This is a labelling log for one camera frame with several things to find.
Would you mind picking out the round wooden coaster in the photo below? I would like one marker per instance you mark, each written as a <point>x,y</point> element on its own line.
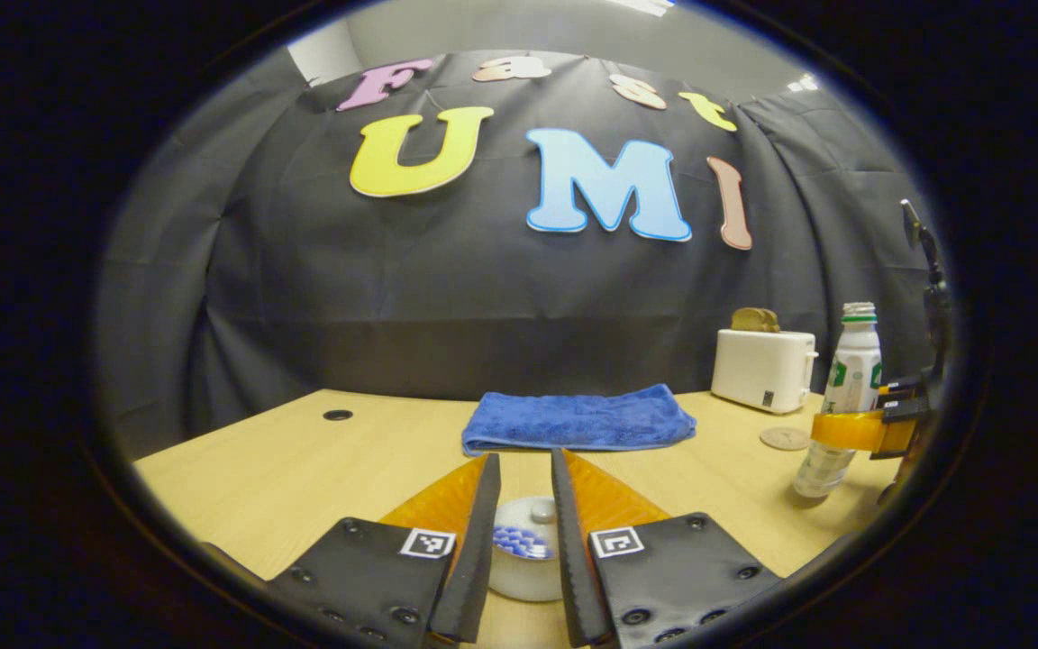
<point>785,439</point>

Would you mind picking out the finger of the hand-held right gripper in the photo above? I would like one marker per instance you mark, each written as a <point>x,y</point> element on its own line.
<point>852,431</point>
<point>899,389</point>

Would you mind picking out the black backdrop cloth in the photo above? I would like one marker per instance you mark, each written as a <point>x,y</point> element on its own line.
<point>393,297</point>

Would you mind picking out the white water bottle green label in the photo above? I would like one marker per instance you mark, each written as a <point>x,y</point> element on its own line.
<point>852,370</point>

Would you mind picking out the brown bread slice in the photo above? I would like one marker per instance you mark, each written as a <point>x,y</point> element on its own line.
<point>744,320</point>
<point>771,321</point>

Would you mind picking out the blue towel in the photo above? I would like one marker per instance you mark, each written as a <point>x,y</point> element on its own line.
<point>573,419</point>

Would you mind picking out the ceiling light panel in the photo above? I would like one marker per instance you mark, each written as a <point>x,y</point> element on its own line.
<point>641,6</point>

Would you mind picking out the dark metal stand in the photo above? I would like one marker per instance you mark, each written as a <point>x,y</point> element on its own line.
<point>936,297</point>

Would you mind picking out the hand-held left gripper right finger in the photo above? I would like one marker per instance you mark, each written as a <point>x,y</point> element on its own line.
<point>573,559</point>

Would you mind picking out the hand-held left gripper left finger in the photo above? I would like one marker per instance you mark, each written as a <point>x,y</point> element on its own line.
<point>474,559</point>

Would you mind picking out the white toaster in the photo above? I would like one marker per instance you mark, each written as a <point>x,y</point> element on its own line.
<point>758,370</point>

